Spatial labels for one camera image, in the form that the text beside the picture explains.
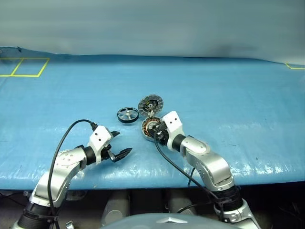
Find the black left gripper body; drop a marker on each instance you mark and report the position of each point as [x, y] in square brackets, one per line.
[107, 153]

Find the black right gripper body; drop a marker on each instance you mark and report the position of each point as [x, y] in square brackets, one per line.
[163, 136]

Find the round motor housing copper windings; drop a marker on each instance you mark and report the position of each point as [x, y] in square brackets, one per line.
[146, 130]

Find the black silver spoked rotor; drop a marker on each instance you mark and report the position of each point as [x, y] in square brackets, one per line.
[128, 114]

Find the round silver motor lid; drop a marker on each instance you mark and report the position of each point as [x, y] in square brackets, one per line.
[150, 105]

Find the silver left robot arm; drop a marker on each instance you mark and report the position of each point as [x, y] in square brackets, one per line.
[62, 164]

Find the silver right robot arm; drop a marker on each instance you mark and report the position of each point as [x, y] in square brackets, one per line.
[209, 162]

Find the gray rounded cylinder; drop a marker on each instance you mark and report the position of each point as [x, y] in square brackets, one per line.
[181, 202]
[115, 210]

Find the blue table cover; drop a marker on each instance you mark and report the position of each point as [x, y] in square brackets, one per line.
[214, 95]

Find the gray robot torso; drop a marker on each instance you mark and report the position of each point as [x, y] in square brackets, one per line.
[143, 221]

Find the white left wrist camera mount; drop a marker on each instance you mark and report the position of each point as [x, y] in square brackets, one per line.
[100, 136]

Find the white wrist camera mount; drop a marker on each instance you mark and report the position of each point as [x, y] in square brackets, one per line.
[174, 124]
[100, 136]

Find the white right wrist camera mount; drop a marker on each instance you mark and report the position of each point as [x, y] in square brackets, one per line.
[174, 124]

